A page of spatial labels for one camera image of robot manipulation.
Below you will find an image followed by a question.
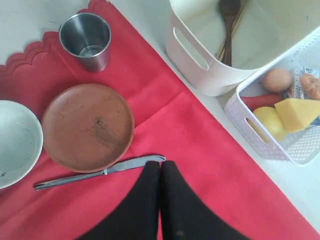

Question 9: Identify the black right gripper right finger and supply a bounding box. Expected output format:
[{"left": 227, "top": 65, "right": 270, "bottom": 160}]
[{"left": 159, "top": 161, "right": 248, "bottom": 240}]

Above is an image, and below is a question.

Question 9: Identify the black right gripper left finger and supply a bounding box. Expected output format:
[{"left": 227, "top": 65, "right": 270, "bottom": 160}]
[{"left": 78, "top": 161, "right": 160, "bottom": 240}]

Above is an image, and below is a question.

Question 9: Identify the yellow lemon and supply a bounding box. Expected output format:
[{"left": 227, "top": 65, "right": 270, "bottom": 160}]
[{"left": 253, "top": 106, "right": 288, "bottom": 141}]

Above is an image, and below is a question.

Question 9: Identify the red sausage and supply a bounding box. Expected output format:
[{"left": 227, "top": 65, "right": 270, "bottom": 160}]
[{"left": 240, "top": 93, "right": 283, "bottom": 112}]

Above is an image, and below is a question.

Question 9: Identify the pale green ceramic bowl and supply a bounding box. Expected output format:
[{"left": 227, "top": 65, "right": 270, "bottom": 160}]
[{"left": 0, "top": 100, "right": 44, "bottom": 189}]

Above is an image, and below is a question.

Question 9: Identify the yellow cheese wedge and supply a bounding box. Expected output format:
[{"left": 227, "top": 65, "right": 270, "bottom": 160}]
[{"left": 274, "top": 98, "right": 320, "bottom": 133}]

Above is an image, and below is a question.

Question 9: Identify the brown egg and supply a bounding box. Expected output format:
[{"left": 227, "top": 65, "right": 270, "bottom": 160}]
[{"left": 262, "top": 68, "right": 293, "bottom": 93}]

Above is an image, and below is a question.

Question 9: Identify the fried chicken piece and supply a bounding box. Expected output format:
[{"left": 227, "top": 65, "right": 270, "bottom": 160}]
[{"left": 299, "top": 73, "right": 320, "bottom": 100}]

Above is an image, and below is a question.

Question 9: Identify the stainless steel cup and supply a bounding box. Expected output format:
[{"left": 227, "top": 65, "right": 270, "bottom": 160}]
[{"left": 58, "top": 12, "right": 112, "bottom": 73}]

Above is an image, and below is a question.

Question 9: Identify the dark wooden spoon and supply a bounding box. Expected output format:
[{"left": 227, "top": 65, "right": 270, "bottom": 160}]
[{"left": 219, "top": 0, "right": 241, "bottom": 67}]

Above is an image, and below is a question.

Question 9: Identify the stainless steel table knife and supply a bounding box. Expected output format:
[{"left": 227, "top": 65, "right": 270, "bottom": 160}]
[{"left": 33, "top": 154, "right": 166, "bottom": 191}]

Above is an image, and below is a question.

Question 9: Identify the red tablecloth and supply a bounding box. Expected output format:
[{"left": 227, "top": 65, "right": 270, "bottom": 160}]
[{"left": 0, "top": 0, "right": 320, "bottom": 240}]

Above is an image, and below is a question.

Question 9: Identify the brown wooden plate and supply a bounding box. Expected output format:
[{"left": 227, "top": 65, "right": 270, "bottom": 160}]
[{"left": 41, "top": 83, "right": 135, "bottom": 173}]

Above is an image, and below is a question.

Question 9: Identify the white perforated plastic basket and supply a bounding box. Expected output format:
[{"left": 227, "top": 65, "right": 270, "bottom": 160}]
[{"left": 224, "top": 28, "right": 320, "bottom": 165}]

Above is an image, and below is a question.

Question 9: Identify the cream plastic bin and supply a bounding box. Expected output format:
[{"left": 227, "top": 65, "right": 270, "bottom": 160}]
[{"left": 165, "top": 0, "right": 320, "bottom": 97}]

